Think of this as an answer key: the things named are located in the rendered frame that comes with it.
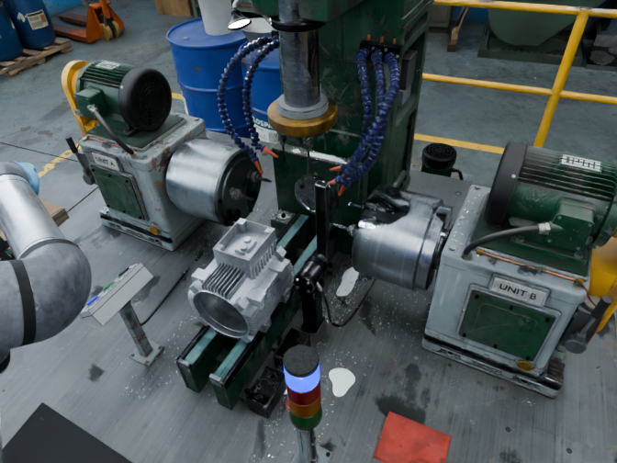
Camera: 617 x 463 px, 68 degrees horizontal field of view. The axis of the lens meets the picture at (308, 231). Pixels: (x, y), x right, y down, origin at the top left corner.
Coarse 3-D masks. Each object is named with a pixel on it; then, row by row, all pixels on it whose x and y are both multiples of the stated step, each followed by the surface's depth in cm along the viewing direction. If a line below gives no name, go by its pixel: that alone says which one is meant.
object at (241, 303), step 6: (276, 252) 112; (282, 252) 113; (198, 282) 106; (192, 288) 106; (198, 288) 105; (240, 300) 101; (246, 300) 102; (234, 306) 102; (240, 306) 100; (246, 306) 101; (204, 324) 114; (246, 336) 108; (252, 336) 109; (246, 342) 110
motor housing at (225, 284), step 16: (272, 256) 113; (224, 272) 105; (240, 272) 106; (272, 272) 110; (288, 272) 114; (208, 288) 103; (224, 288) 102; (240, 288) 104; (256, 288) 107; (272, 288) 109; (192, 304) 111; (208, 304) 114; (224, 304) 117; (272, 304) 110; (208, 320) 113; (224, 320) 115; (240, 320) 115; (256, 320) 105; (224, 336) 114; (240, 336) 110
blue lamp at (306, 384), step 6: (318, 372) 75; (288, 378) 75; (294, 378) 74; (300, 378) 73; (306, 378) 73; (312, 378) 74; (318, 378) 76; (288, 384) 76; (294, 384) 75; (300, 384) 74; (306, 384) 74; (312, 384) 75; (300, 390) 76; (306, 390) 76
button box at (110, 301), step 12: (120, 276) 110; (132, 276) 110; (144, 276) 112; (108, 288) 107; (120, 288) 107; (132, 288) 109; (96, 300) 104; (108, 300) 104; (120, 300) 106; (84, 312) 102; (96, 312) 102; (108, 312) 104; (96, 324) 104
